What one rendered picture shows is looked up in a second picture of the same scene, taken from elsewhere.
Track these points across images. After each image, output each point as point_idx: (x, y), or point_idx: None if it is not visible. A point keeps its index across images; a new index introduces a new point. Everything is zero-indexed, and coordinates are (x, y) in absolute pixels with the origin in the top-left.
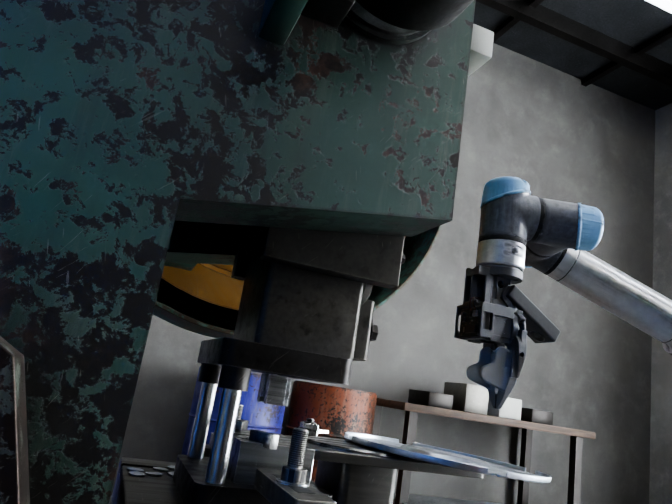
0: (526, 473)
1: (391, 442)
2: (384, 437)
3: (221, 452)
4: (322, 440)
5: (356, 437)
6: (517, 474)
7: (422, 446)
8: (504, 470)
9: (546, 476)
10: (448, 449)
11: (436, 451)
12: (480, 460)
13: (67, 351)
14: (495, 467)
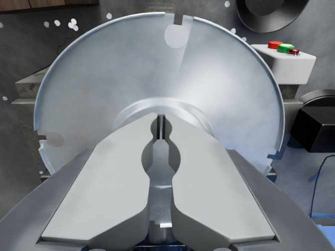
0: (195, 42)
1: (61, 162)
2: (49, 168)
3: None
4: (161, 237)
5: (168, 227)
6: (282, 140)
7: (37, 116)
8: (208, 95)
9: (233, 36)
10: (43, 82)
11: (164, 160)
12: (186, 118)
13: None
14: (183, 90)
